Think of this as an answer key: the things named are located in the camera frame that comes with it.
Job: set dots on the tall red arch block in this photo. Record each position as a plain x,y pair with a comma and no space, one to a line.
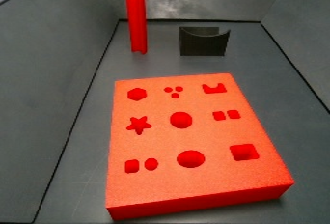
138,25

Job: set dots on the red shape-sorting board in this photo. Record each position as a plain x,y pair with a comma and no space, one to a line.
189,148

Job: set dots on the black curved holder bracket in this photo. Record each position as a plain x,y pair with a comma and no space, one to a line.
202,41

